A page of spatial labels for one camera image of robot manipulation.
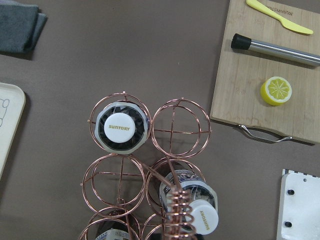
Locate tea bottle white cap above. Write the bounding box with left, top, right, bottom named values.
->
left=94, top=101, right=150, bottom=155

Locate copper wire bottle basket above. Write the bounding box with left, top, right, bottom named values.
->
left=80, top=92, right=212, bottom=240

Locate wooden cutting board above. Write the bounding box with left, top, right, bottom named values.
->
left=210, top=0, right=320, bottom=144

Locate steel muddler black tip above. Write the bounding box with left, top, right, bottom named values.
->
left=230, top=33, right=320, bottom=67

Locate half lemon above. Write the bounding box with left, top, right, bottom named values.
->
left=260, top=76, right=293, bottom=106

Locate cream rabbit tray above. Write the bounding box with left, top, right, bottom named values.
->
left=0, top=82, right=26, bottom=176

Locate yellow plastic knife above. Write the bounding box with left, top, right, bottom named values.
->
left=246, top=0, right=314, bottom=35

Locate grey folded cloth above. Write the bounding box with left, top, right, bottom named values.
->
left=0, top=0, right=48, bottom=54

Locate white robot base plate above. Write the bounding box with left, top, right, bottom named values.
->
left=276, top=169, right=320, bottom=240

